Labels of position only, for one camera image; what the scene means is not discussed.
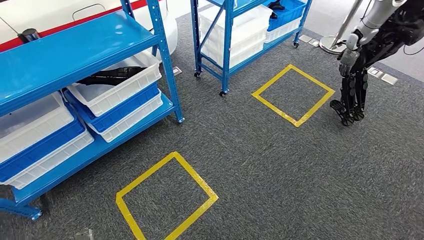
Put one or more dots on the blue metal shelf rack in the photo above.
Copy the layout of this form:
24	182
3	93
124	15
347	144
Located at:
66	56
227	49

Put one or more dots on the large white plastic crate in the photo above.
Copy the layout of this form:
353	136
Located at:
245	30

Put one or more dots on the black curved plastic part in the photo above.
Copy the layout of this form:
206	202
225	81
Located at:
112	75
275	6

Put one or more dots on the silver floor socket plate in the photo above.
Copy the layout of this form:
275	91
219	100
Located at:
305	38
314	42
177	70
382	75

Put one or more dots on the red barrier belt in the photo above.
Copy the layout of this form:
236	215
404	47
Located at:
59	28

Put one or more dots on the black stanchion post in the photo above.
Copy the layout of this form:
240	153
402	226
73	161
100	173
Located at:
29	34

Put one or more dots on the white car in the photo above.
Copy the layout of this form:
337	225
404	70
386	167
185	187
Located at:
49	13

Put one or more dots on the yellow floor tape square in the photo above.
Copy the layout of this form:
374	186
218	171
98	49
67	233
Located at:
275	106
198	185

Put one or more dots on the black humanoid robot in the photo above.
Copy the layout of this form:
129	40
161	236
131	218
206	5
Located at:
356	82

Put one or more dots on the silver pole stand round base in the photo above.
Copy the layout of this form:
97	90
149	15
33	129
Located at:
331	44

